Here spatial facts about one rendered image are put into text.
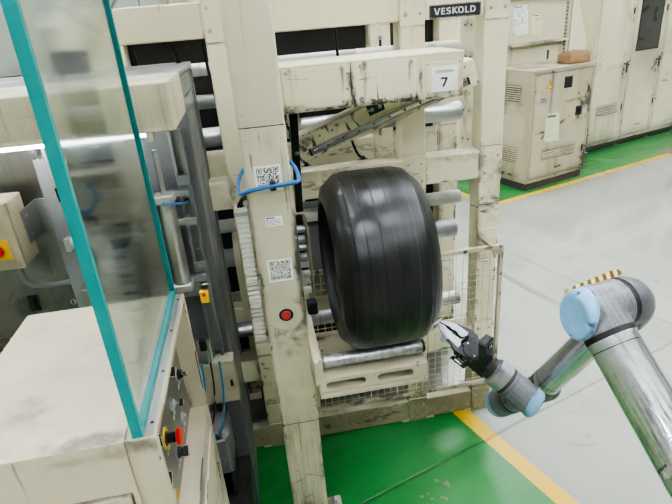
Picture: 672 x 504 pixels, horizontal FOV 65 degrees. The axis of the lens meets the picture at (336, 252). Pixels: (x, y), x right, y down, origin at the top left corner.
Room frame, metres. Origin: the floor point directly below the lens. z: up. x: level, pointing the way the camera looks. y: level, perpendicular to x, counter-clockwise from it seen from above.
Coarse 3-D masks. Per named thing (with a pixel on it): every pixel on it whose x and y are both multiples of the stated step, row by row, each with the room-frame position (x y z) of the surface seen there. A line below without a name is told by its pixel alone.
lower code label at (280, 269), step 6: (288, 258) 1.47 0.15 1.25; (270, 264) 1.46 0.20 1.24; (276, 264) 1.46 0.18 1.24; (282, 264) 1.46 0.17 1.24; (288, 264) 1.47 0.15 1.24; (270, 270) 1.46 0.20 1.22; (276, 270) 1.46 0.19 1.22; (282, 270) 1.46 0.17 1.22; (288, 270) 1.47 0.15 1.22; (270, 276) 1.46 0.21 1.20; (276, 276) 1.46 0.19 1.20; (282, 276) 1.46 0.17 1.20; (288, 276) 1.47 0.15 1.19; (270, 282) 1.46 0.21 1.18
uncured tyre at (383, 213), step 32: (320, 192) 1.65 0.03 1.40; (352, 192) 1.47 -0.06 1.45; (384, 192) 1.47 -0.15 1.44; (416, 192) 1.47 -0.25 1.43; (320, 224) 1.76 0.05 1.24; (352, 224) 1.38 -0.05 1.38; (384, 224) 1.38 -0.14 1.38; (416, 224) 1.38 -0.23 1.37; (352, 256) 1.33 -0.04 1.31; (384, 256) 1.33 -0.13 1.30; (416, 256) 1.33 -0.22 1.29; (352, 288) 1.31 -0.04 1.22; (384, 288) 1.30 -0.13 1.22; (416, 288) 1.31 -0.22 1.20; (352, 320) 1.32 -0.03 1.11; (384, 320) 1.31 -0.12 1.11; (416, 320) 1.33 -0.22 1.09
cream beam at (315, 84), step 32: (288, 64) 1.81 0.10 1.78; (320, 64) 1.75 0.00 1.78; (352, 64) 1.77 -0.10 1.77; (384, 64) 1.78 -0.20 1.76; (416, 64) 1.80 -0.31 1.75; (448, 64) 1.81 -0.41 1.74; (288, 96) 1.74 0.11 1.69; (320, 96) 1.75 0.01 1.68; (352, 96) 1.77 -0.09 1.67; (384, 96) 1.78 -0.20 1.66; (416, 96) 1.80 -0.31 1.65; (448, 96) 1.81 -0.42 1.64
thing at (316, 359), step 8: (312, 328) 1.55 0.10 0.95; (312, 336) 1.50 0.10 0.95; (312, 344) 1.45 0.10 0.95; (312, 352) 1.41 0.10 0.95; (312, 360) 1.38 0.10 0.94; (320, 360) 1.37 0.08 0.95; (312, 368) 1.43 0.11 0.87; (320, 368) 1.36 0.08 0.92; (320, 376) 1.36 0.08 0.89; (320, 384) 1.36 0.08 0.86
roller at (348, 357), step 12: (372, 348) 1.44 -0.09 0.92; (384, 348) 1.44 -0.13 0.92; (396, 348) 1.44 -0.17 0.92; (408, 348) 1.44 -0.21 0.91; (420, 348) 1.44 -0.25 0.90; (324, 360) 1.41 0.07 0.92; (336, 360) 1.41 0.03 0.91; (348, 360) 1.41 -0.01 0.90; (360, 360) 1.42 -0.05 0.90; (372, 360) 1.43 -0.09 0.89
